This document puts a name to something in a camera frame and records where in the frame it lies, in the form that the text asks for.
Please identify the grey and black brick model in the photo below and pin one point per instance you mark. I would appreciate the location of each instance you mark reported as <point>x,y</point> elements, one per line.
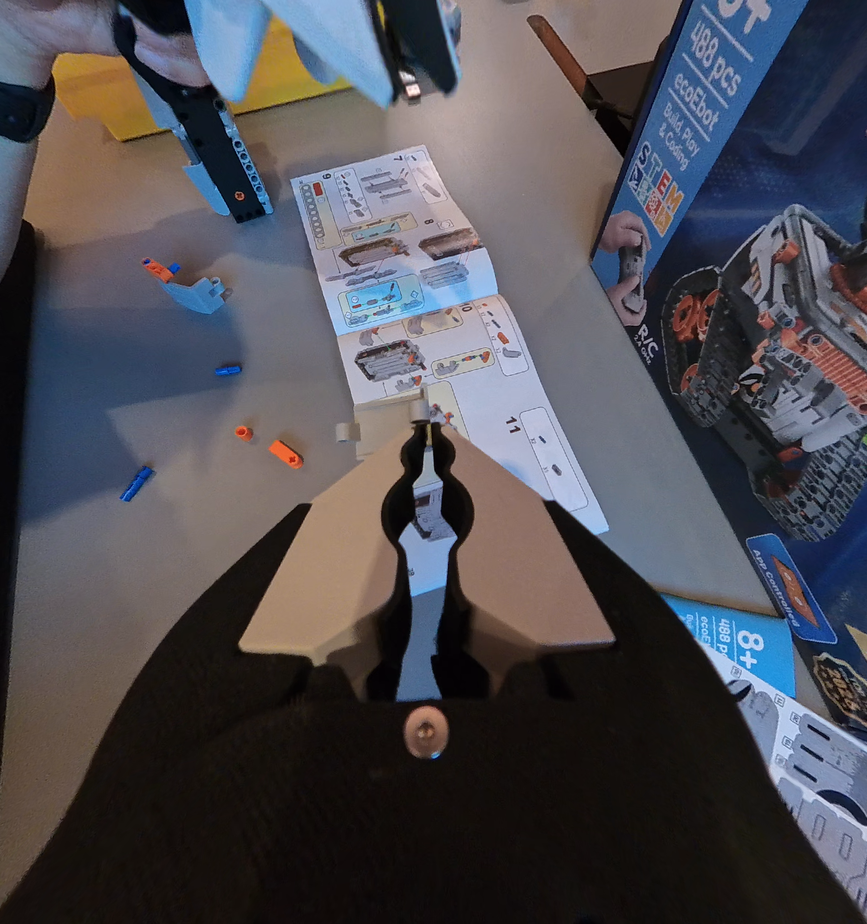
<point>216,144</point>

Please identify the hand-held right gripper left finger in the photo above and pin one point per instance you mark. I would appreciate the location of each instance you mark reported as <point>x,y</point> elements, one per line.
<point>318,577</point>

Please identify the blue booklet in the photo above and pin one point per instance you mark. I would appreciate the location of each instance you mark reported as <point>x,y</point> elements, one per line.
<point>758,642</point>

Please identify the sticker sheet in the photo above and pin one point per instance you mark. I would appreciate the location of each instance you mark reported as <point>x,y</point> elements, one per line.
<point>823,779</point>

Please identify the long blue pin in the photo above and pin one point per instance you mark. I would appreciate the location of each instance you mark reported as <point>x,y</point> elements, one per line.
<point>136,483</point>

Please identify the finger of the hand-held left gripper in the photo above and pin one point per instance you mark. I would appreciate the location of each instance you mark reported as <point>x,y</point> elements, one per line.
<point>318,29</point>
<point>419,36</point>

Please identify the orange connector brick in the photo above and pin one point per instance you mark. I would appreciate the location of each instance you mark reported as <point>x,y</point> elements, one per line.
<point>286,454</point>

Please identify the grey desk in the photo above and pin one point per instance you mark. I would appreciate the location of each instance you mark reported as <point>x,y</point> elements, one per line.
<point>151,577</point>

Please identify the person's left hand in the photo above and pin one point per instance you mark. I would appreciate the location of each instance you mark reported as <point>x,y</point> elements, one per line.
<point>43,29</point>

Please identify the open instruction booklet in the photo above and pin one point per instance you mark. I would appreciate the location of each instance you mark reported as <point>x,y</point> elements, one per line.
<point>476,375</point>

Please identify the yellow plastic bin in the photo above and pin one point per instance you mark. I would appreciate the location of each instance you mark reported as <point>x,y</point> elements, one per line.
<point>101,101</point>

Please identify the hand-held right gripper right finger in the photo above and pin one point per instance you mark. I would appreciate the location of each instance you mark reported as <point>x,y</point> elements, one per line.
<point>534,577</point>

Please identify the grey bracket with orange connector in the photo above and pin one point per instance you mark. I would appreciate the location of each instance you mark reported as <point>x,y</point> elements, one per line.
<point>195,292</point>

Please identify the plain grey bracket brick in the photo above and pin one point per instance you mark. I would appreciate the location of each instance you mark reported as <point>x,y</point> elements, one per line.
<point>383,422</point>

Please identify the robot kit box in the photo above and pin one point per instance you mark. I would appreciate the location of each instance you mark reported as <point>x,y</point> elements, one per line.
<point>765,216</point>

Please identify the black wristband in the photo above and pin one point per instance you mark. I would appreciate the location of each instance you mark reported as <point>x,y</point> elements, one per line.
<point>7,108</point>

